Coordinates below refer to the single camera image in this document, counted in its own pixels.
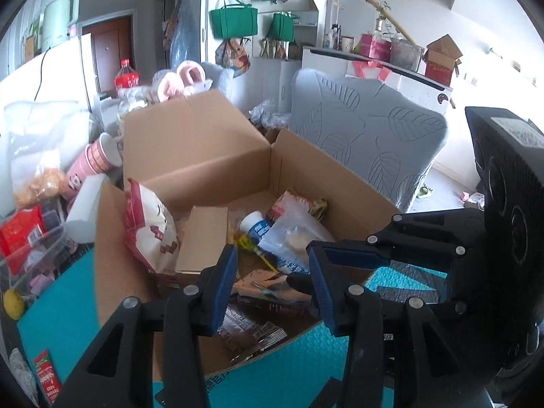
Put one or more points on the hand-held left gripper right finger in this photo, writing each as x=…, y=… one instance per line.
x=325, y=297

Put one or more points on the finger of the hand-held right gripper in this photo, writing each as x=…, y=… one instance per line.
x=412, y=301
x=361, y=259

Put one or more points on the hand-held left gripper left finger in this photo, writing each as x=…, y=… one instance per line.
x=223, y=289

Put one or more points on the brown snack packet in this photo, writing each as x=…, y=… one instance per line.
x=272, y=293

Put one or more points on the silver purple snack packet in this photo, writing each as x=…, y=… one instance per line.
x=250, y=331

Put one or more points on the tan paper box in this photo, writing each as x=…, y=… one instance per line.
x=199, y=238

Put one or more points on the clear zip bag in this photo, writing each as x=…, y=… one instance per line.
x=297, y=233

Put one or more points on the blue tablet tube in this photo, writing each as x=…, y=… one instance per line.
x=255, y=227

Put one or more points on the brown cardboard box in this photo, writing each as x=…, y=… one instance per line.
x=191, y=144

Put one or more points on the red yellow snack packet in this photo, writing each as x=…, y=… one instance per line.
x=304, y=204

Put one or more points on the small green toy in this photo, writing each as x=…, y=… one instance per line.
x=425, y=191

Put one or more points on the grey covered chair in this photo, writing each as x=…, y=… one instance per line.
x=221, y=80
x=361, y=136

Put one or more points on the teal printed mat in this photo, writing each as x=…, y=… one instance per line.
x=63, y=318

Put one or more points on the crumpled clear plastic bags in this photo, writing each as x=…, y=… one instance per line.
x=270, y=114

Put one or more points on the open cardboard carton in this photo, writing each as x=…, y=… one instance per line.
x=442, y=66

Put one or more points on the pink paper cups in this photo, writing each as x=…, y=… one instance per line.
x=89, y=165

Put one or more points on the clear plastic bin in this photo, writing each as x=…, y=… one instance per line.
x=42, y=259

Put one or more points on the red sachet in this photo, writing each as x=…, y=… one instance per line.
x=46, y=376

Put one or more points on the grey storage container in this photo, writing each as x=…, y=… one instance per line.
x=406, y=54

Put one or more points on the pink fluffy slipper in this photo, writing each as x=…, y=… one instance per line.
x=191, y=74
x=169, y=87

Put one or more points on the large red packet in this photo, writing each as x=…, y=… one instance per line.
x=19, y=238

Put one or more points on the pink gift box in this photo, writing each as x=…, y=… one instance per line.
x=374, y=49

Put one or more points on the yellow lemon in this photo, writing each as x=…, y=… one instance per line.
x=12, y=304

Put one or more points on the clear bag of chips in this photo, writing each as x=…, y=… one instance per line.
x=38, y=170

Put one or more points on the red cola bottle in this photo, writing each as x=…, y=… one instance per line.
x=126, y=78

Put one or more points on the patterned shopping bag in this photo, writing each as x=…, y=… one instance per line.
x=233, y=57

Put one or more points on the tall glass bottle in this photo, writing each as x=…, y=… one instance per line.
x=336, y=17

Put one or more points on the bamboo pole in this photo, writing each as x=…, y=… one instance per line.
x=382, y=6

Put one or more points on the blue plastic bag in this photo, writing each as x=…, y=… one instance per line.
x=185, y=34

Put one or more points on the brown door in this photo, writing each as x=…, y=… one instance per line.
x=108, y=51

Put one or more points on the large green tote bag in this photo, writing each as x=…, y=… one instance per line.
x=233, y=21

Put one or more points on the white fridge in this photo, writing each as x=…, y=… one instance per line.
x=55, y=76

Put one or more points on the mint green kettle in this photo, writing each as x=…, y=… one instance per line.
x=61, y=21

